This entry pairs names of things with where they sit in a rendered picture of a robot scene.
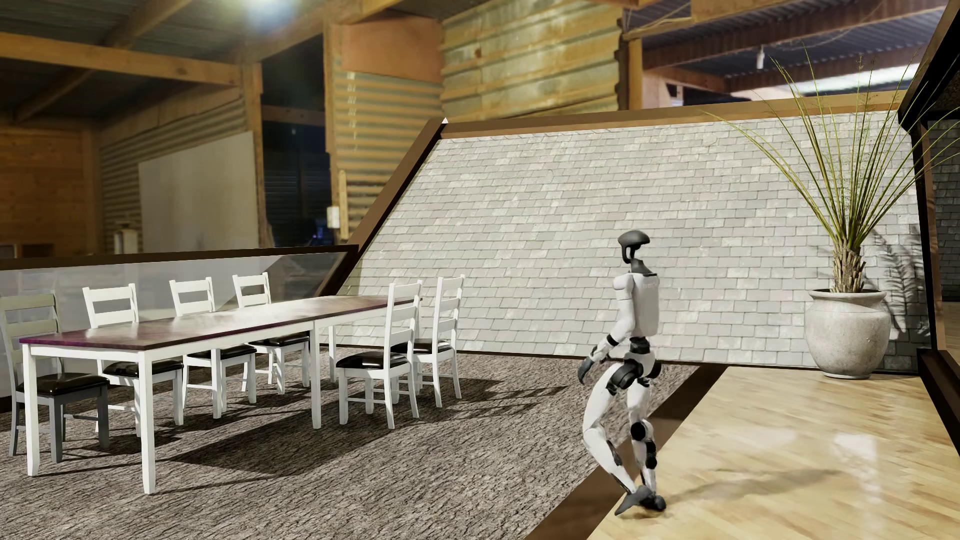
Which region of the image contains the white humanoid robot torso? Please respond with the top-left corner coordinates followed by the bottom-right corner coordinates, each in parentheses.
top-left (613, 261), bottom-right (663, 355)

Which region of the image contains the white right robot leg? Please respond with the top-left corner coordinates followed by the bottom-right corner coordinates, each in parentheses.
top-left (628, 360), bottom-right (669, 513)

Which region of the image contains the white chair black seat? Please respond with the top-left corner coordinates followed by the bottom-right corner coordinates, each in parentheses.
top-left (0, 292), bottom-right (111, 464)
top-left (231, 272), bottom-right (312, 396)
top-left (390, 274), bottom-right (466, 409)
top-left (335, 280), bottom-right (423, 430)
top-left (168, 277), bottom-right (258, 420)
top-left (81, 283), bottom-right (186, 438)

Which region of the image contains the grey stone plant pot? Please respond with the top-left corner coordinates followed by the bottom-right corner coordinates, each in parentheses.
top-left (804, 288), bottom-right (893, 381)

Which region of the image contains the grey textured carpet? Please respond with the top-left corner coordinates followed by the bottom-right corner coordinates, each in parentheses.
top-left (0, 346), bottom-right (700, 540)

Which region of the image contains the tall green grass plant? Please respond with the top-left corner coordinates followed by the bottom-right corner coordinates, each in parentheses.
top-left (703, 51), bottom-right (960, 295)

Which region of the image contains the long white dining table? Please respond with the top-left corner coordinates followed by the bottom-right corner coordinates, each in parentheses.
top-left (20, 294), bottom-right (418, 496)

